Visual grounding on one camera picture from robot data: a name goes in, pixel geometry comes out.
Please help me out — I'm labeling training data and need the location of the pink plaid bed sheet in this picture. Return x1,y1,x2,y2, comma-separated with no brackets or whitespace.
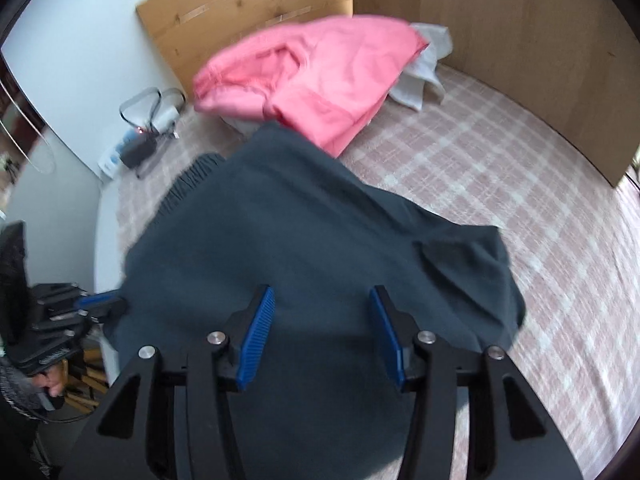
96,62,640,480

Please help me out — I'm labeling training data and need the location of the grey coiled strap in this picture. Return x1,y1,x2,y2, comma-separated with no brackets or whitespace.
119,87,187,127

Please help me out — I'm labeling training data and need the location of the wooden stool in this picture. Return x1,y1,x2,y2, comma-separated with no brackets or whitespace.
64,346,110,412

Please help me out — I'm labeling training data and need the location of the white power adapter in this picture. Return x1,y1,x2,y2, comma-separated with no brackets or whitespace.
149,104,184,134

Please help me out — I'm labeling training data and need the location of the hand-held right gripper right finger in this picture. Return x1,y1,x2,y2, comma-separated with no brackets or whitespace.
368,285,584,480

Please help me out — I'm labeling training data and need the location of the person's left forearm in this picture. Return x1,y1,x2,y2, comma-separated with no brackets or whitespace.
0,354,49,422

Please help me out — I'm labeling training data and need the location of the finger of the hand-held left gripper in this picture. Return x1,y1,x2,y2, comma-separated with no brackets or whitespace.
84,308,129,326
74,292,125,312

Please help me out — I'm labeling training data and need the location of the white cloth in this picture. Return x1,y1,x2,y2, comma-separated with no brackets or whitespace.
386,22,454,112

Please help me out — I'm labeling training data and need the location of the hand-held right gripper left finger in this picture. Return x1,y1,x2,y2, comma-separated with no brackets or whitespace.
60,285,276,480

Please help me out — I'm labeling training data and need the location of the white and blue packet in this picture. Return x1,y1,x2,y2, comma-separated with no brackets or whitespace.
96,129,142,179

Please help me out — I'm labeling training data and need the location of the dark grey jacket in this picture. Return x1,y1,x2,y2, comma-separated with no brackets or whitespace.
102,122,527,480

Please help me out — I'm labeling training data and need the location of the small black box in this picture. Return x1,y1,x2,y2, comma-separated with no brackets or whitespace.
120,134,159,169

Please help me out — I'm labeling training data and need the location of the person's left hand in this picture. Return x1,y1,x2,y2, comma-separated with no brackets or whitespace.
32,362,66,397

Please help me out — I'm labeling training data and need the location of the pink garment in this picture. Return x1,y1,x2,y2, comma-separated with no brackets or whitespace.
192,14,432,157

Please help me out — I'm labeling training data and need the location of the wooden headboard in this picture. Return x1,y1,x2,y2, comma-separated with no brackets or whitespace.
135,0,354,97

